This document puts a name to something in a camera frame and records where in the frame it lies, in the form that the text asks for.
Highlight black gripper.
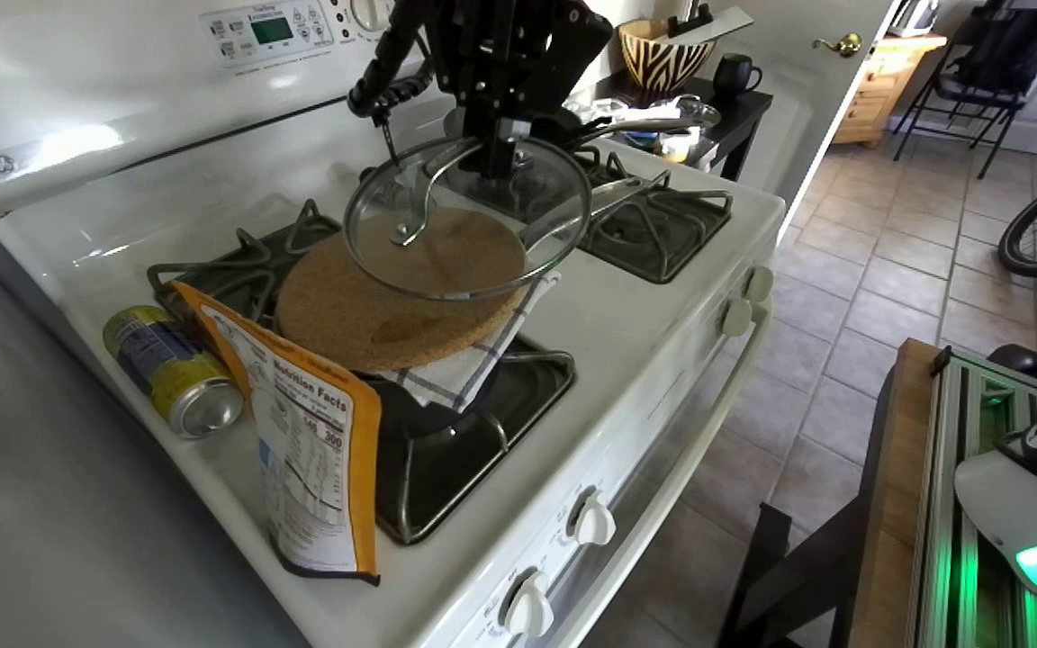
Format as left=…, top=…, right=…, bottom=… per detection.
left=422, top=0, right=614, bottom=182

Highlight glass lid with metal handle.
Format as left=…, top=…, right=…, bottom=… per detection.
left=339, top=129, right=593, bottom=305

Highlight round cork wooden coaster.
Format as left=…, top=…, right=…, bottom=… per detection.
left=272, top=208, right=531, bottom=375

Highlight white clutter pile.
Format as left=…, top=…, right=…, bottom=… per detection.
left=593, top=88, right=726, bottom=165

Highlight white oven dial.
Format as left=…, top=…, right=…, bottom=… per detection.
left=345, top=0, right=397, bottom=35

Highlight white gas stove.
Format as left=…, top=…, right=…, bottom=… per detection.
left=0, top=0, right=791, bottom=648

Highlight white checked dish towel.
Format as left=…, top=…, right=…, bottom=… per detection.
left=391, top=269, right=565, bottom=418

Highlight black mug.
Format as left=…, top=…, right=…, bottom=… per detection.
left=709, top=49, right=768, bottom=109

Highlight black side table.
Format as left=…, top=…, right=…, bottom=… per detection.
left=582, top=67, right=779, bottom=182

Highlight white stove knob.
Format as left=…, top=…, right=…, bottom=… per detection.
left=494, top=563, right=558, bottom=641
left=740, top=262, right=779, bottom=305
left=561, top=482, right=618, bottom=549
left=718, top=295, right=761, bottom=339

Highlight white door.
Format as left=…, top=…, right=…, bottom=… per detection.
left=709, top=0, right=908, bottom=208

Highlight brass door knob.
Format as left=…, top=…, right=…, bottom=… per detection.
left=815, top=33, right=868, bottom=62

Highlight orange snack bag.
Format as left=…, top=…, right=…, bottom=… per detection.
left=170, top=278, right=385, bottom=585

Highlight wooden cabinet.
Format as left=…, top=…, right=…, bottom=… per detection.
left=832, top=33, right=949, bottom=152

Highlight yellow blue drink can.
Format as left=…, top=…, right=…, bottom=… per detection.
left=101, top=302, right=246, bottom=440

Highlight black stand legs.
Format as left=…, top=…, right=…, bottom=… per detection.
left=713, top=497, right=872, bottom=648

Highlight black folding chair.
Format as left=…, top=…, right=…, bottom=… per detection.
left=890, top=0, right=1037, bottom=182

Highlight wooden workbench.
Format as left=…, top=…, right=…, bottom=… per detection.
left=845, top=333, right=949, bottom=648

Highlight white black device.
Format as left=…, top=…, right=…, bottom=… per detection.
left=949, top=392, right=1037, bottom=621

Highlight silver long pan handle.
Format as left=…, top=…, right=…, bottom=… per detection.
left=582, top=172, right=668, bottom=223

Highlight black spiral cable conduit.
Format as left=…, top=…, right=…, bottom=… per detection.
left=345, top=9, right=439, bottom=125

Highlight aluminium frame with green light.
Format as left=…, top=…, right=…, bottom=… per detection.
left=913, top=344, right=1037, bottom=648

